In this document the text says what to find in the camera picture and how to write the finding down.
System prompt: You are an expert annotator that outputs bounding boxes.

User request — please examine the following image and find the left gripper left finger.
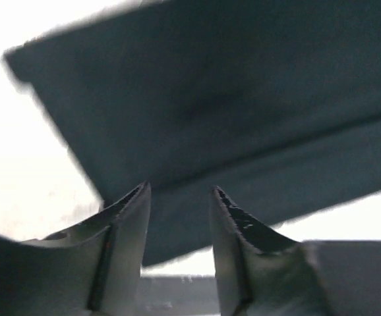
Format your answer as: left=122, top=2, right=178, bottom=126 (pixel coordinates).
left=0, top=182, right=151, bottom=315

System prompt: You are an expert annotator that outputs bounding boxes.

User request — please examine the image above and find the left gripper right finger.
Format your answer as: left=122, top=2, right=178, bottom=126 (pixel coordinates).
left=210, top=187, right=381, bottom=315

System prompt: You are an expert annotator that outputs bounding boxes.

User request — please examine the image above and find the black t shirt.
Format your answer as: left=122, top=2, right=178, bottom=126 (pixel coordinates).
left=4, top=1, right=381, bottom=266

